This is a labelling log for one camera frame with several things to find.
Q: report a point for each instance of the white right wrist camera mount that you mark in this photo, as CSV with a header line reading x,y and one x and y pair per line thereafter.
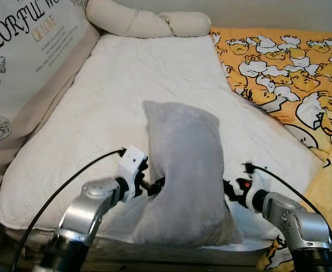
x,y
259,184

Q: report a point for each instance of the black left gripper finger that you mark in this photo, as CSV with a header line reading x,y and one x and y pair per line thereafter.
x,y
157,186

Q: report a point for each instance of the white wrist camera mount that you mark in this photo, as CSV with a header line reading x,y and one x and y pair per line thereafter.
x,y
259,184
131,164

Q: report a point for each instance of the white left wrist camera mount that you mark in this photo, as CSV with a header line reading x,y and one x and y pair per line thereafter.
x,y
131,164

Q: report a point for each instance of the yellow duck print quilt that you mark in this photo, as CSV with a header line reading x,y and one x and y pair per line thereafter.
x,y
279,68

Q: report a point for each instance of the grey plush pillow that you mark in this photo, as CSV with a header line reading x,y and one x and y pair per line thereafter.
x,y
183,170

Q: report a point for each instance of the white quilted mattress pad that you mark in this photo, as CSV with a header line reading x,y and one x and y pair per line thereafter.
x,y
126,73

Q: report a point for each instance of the printed beige headboard cushion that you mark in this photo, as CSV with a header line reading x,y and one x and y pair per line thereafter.
x,y
24,45

